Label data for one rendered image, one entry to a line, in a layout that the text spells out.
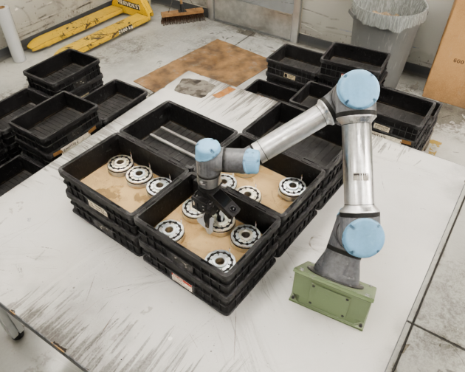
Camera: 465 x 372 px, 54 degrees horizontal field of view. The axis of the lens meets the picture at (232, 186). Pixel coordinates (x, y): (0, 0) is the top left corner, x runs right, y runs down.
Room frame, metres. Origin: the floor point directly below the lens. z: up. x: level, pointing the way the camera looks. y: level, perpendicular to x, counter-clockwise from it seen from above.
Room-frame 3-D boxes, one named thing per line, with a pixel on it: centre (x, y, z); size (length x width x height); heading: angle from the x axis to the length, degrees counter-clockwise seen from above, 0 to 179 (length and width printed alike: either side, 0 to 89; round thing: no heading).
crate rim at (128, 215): (1.26, 0.40, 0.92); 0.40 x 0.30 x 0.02; 53
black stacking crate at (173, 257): (1.01, 0.08, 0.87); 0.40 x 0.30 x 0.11; 53
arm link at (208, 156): (1.05, 0.07, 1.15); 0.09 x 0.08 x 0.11; 85
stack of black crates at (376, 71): (2.78, -0.82, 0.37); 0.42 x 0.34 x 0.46; 56
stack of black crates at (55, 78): (2.68, 1.11, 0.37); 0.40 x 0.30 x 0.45; 146
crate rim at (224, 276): (1.01, 0.08, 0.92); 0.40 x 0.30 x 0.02; 53
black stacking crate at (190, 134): (1.49, 0.22, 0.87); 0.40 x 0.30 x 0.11; 53
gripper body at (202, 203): (1.06, 0.08, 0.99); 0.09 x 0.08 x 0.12; 54
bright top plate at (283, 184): (1.24, -0.23, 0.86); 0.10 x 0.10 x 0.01
